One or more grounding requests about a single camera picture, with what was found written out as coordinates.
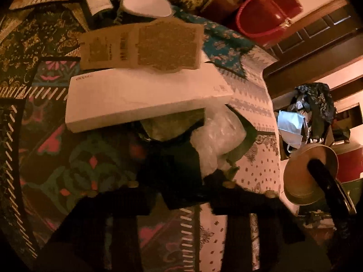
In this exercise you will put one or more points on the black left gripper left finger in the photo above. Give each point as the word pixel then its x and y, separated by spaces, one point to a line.
pixel 170 169

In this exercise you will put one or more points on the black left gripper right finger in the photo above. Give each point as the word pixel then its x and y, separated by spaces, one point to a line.
pixel 284 244

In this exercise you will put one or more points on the clear plastic wrap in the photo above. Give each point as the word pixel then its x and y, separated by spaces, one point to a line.
pixel 221 133

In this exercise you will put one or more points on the white cardboard box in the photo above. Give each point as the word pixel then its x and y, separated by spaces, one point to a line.
pixel 117 96

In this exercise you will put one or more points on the brown cardboard packaging card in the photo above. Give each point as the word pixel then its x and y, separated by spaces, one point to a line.
pixel 165 45

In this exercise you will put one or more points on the patchwork patterned tablecloth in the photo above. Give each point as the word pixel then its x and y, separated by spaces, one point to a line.
pixel 46 169

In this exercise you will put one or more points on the white paper on chair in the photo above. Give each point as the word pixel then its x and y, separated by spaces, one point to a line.
pixel 290 126

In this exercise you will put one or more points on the dark floral cloth pile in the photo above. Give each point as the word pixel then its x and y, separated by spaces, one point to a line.
pixel 315 101

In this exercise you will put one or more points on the red thermos jug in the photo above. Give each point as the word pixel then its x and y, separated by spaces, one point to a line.
pixel 265 21

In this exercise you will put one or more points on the small white-labelled dark bottle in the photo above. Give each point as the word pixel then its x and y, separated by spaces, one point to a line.
pixel 97 6

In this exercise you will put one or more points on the white ceramic bowl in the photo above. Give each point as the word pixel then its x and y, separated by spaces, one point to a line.
pixel 147 8

